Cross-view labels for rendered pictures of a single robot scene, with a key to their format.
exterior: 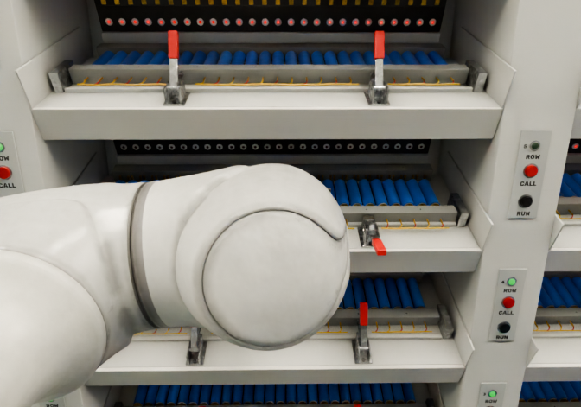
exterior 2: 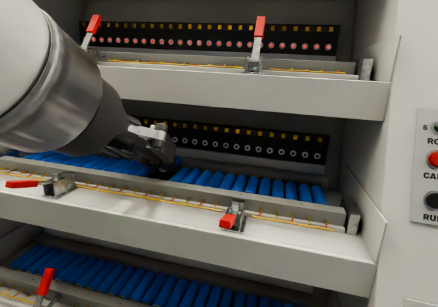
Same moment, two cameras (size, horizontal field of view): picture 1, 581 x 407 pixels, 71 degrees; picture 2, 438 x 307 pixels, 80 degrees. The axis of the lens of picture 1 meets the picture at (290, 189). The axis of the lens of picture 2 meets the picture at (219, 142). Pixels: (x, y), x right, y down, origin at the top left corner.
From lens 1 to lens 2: 0.31 m
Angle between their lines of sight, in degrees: 25
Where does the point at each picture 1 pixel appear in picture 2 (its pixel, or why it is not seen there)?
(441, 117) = (317, 89)
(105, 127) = not seen: hidden behind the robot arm
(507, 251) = (415, 272)
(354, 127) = (226, 94)
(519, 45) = (404, 17)
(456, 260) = (340, 272)
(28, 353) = not seen: outside the picture
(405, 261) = (272, 259)
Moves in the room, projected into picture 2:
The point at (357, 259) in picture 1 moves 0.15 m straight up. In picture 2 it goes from (214, 245) to (230, 124)
